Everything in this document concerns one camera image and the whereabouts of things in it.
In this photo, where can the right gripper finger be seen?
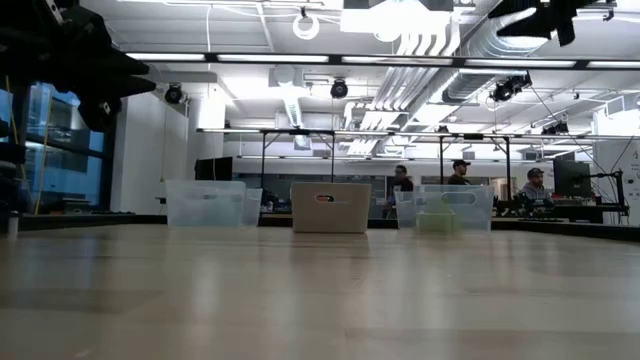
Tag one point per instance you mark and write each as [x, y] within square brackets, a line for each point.
[545, 29]
[525, 9]

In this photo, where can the round white ceiling lamp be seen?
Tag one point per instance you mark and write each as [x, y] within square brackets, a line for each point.
[306, 27]

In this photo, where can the clear plastic bin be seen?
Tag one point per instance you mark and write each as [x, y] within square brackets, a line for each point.
[205, 207]
[477, 215]

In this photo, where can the black overhead light bar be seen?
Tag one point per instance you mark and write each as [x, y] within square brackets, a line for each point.
[272, 58]

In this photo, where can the white poster board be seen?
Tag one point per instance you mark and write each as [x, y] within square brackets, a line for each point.
[622, 165]

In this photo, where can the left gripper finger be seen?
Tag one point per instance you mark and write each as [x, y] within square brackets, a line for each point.
[107, 102]
[127, 67]

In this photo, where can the silver ventilation duct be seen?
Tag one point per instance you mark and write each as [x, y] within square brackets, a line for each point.
[480, 55]

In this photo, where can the black equipment desk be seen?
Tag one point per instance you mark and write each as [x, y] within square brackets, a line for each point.
[585, 209]

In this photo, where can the blue glass window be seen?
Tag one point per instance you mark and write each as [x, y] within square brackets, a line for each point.
[65, 160]

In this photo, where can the person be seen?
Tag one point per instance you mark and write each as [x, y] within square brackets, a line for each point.
[535, 189]
[402, 182]
[457, 177]

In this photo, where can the black metal rig frame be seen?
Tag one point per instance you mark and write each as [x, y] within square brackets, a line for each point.
[263, 160]
[441, 165]

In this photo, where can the black ceiling camera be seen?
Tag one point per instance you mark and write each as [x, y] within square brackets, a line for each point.
[339, 89]
[555, 129]
[173, 94]
[510, 88]

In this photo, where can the white cup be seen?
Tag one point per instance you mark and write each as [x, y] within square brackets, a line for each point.
[12, 225]

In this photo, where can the black monitor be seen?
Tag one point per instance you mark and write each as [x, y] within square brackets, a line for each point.
[213, 169]
[571, 177]

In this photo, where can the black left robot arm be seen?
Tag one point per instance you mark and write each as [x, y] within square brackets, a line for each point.
[15, 40]

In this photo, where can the black metal table frame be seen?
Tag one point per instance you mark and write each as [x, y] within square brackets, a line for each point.
[75, 221]

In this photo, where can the grey plastic bin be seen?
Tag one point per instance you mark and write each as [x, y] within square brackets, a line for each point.
[310, 217]

